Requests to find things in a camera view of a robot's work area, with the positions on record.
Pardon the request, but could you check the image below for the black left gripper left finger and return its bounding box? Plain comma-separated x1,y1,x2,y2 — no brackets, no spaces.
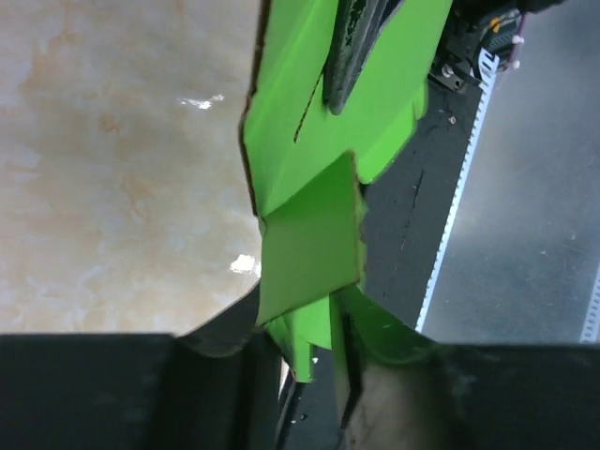
1,288,280,449

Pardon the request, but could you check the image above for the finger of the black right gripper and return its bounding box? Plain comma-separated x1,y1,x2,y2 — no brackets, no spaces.
322,0,403,115

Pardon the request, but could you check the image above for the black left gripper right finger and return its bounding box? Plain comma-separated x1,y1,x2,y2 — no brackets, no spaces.
338,315,599,449

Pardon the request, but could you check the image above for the green paper box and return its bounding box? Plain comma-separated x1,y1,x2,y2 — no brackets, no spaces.
243,1,451,383

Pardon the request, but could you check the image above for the white slotted cable duct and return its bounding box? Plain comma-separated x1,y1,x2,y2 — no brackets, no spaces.
415,49,500,332

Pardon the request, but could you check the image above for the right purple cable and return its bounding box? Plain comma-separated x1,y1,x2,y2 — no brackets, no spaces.
496,8,531,76

